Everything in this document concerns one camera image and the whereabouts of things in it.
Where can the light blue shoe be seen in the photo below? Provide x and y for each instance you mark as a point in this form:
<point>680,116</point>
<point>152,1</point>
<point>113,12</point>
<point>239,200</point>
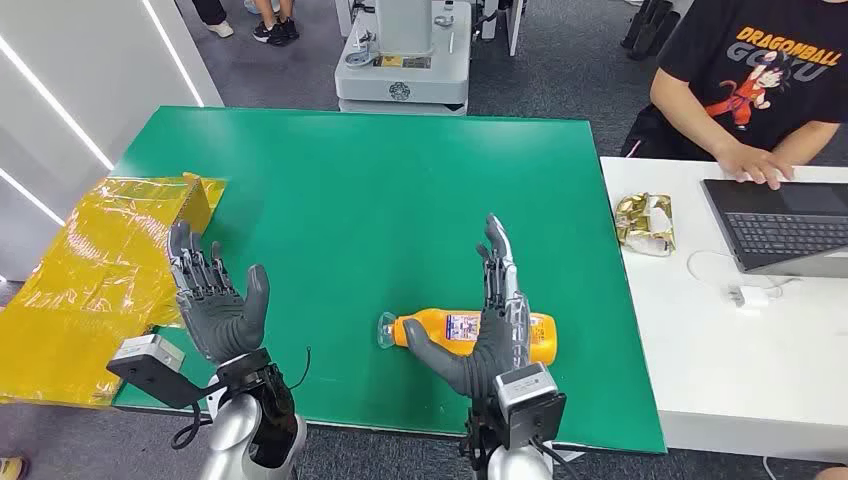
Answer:
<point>250,5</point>

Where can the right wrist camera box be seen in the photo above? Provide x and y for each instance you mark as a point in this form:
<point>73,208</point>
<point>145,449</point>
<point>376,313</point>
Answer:
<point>530,397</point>

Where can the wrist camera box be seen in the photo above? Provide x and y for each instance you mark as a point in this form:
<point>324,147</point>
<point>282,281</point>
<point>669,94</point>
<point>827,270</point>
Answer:
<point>149,352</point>
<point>530,397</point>

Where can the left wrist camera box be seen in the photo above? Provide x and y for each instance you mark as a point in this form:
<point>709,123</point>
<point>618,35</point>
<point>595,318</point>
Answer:
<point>149,352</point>

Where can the green table mat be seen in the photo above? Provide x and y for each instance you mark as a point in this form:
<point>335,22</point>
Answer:
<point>397,199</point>

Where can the white charger adapter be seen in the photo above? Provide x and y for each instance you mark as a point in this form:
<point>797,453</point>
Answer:
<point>750,297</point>

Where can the person's left forearm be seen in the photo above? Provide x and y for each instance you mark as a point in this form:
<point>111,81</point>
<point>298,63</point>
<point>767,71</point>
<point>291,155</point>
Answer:
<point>805,140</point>

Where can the crumpled gold wrapper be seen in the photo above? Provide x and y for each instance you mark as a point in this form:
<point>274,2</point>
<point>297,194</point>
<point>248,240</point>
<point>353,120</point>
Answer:
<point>642,222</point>

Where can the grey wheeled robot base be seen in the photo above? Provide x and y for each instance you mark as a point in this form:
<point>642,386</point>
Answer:
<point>411,79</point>

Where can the dark grey laptop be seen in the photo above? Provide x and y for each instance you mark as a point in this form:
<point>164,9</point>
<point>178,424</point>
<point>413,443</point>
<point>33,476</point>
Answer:
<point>782,232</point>

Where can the standing person with black shoes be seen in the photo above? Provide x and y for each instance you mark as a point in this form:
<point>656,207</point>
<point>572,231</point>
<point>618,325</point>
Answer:
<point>275,30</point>

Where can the black stand legs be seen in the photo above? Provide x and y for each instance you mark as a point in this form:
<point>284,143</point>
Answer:
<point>652,30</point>

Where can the orange juice bottle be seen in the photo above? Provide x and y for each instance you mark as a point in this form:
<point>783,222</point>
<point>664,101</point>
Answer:
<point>430,328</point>

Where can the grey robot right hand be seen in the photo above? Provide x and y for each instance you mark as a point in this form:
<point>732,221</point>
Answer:
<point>493,344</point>

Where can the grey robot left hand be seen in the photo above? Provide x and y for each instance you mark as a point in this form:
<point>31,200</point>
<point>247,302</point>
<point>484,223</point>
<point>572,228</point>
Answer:
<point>218,318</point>

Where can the yellow film-wrapped cardboard box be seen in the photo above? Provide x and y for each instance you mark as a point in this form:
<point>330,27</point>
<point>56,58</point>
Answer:
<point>86,265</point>

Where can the person's right hand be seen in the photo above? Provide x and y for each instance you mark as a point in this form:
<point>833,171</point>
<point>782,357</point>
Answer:
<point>755,166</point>

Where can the person's right forearm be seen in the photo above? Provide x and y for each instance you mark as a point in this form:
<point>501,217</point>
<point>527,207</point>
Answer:
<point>689,112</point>

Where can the white desk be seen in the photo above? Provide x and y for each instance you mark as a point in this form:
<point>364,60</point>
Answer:
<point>715,371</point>

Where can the standing person with white shoe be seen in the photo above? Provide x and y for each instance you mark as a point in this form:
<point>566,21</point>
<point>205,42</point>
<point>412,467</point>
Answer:
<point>215,16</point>

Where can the white metal frame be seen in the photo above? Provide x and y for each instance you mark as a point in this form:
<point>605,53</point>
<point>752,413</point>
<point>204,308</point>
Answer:
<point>515,26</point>

